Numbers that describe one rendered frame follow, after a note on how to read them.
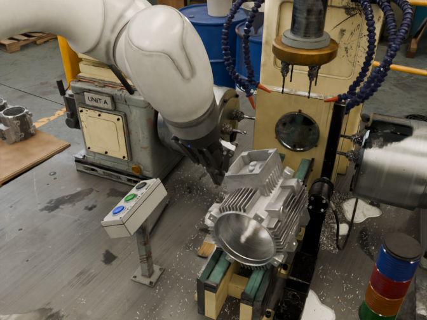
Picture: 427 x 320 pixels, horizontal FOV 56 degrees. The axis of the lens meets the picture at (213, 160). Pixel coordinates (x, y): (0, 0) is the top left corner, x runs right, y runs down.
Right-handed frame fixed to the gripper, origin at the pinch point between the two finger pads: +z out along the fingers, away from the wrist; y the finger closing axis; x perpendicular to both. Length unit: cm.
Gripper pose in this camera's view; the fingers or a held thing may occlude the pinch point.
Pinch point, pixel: (216, 172)
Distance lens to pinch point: 84.5
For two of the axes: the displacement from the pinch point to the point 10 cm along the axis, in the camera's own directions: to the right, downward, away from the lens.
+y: -9.1, -2.4, 3.4
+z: 2.0, 4.6, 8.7
